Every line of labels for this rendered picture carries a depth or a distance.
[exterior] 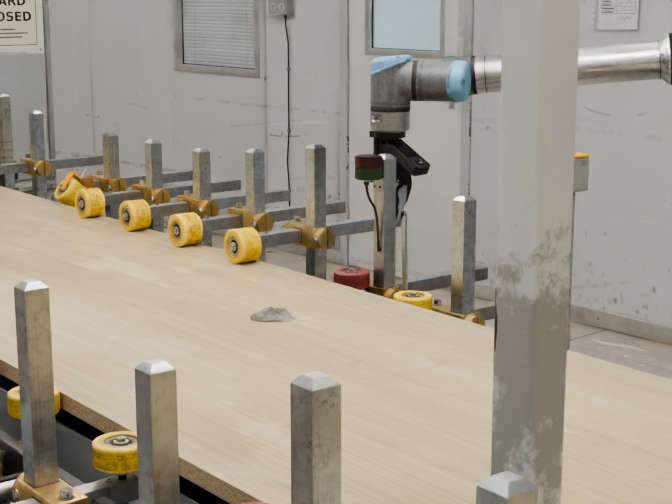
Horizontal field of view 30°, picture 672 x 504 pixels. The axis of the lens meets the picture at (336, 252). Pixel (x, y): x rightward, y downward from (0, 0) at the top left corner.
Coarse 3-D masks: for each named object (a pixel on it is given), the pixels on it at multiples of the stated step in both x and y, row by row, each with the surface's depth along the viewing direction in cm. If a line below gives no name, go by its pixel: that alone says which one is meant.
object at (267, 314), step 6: (258, 312) 240; (264, 312) 241; (270, 312) 241; (276, 312) 241; (282, 312) 240; (288, 312) 243; (252, 318) 239; (258, 318) 239; (264, 318) 239; (270, 318) 239; (276, 318) 239; (282, 318) 239; (288, 318) 240; (294, 318) 240
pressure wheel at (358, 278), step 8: (336, 272) 277; (344, 272) 278; (352, 272) 278; (360, 272) 277; (368, 272) 278; (336, 280) 277; (344, 280) 276; (352, 280) 275; (360, 280) 276; (368, 280) 278; (360, 288) 276
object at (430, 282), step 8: (448, 272) 298; (480, 272) 303; (400, 280) 290; (408, 280) 290; (416, 280) 290; (424, 280) 291; (432, 280) 293; (440, 280) 295; (448, 280) 296; (480, 280) 303; (400, 288) 287; (408, 288) 289; (416, 288) 290; (424, 288) 292; (432, 288) 293; (440, 288) 295
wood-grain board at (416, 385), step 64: (0, 192) 391; (0, 256) 297; (64, 256) 297; (128, 256) 297; (192, 256) 297; (0, 320) 240; (64, 320) 240; (128, 320) 240; (192, 320) 240; (256, 320) 240; (320, 320) 240; (384, 320) 240; (448, 320) 240; (64, 384) 201; (128, 384) 201; (192, 384) 201; (256, 384) 201; (384, 384) 201; (448, 384) 201; (576, 384) 201; (640, 384) 201; (192, 448) 173; (256, 448) 173; (384, 448) 173; (448, 448) 173; (576, 448) 173; (640, 448) 173
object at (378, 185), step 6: (360, 156) 270; (366, 156) 270; (372, 156) 270; (378, 156) 270; (360, 168) 270; (366, 168) 269; (372, 168) 269; (378, 168) 270; (360, 180) 271; (366, 180) 270; (372, 180) 271; (378, 180) 274; (366, 186) 272; (378, 186) 274; (366, 192) 273; (372, 204) 274; (378, 222) 275; (378, 228) 276; (378, 234) 276; (378, 240) 276; (378, 246) 277
